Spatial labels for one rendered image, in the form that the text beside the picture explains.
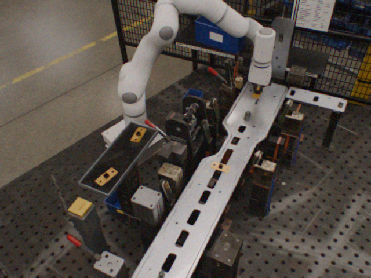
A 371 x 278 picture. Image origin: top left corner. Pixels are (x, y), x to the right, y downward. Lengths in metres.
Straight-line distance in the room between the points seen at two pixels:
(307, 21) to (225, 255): 1.40
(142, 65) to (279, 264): 1.06
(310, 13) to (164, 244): 1.46
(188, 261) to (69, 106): 2.54
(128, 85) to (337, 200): 1.15
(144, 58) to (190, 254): 0.84
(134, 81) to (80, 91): 2.13
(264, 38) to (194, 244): 0.90
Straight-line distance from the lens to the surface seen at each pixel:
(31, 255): 1.90
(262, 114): 1.87
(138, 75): 1.71
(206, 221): 1.46
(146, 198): 1.40
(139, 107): 1.87
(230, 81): 1.88
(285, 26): 1.97
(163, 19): 1.52
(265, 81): 1.80
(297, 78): 2.07
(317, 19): 2.24
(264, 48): 1.69
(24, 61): 4.49
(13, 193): 2.14
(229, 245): 1.38
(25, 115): 3.72
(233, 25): 1.60
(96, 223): 1.45
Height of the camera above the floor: 2.25
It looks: 46 degrees down
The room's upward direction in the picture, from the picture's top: 3 degrees counter-clockwise
